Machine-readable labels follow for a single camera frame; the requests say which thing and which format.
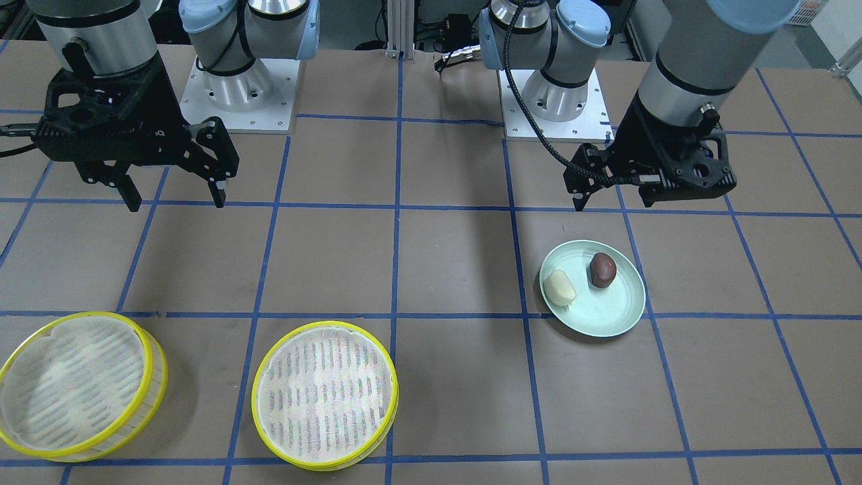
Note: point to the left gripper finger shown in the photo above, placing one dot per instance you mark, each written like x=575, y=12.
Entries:
x=587, y=174
x=654, y=190

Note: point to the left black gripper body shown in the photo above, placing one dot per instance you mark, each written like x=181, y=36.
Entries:
x=640, y=138

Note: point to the yellow steamer basket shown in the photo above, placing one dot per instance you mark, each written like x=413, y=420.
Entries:
x=325, y=396
x=82, y=387

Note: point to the white steamed bun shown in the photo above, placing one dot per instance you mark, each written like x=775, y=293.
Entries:
x=558, y=288

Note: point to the aluminium frame post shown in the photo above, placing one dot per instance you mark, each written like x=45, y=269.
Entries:
x=400, y=29

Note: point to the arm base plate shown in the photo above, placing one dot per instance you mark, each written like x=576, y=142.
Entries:
x=262, y=100
x=563, y=114

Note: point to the dark red bun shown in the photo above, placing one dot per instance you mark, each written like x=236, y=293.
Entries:
x=602, y=270

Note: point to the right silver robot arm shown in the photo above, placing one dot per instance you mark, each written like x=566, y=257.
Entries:
x=109, y=38

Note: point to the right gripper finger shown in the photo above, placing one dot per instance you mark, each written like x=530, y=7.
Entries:
x=209, y=152
x=114, y=176

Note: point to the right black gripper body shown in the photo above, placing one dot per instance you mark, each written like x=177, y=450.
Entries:
x=149, y=108

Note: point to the light green plate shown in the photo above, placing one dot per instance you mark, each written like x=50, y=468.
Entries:
x=596, y=312

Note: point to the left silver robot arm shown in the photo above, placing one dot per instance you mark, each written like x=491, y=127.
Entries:
x=704, y=54

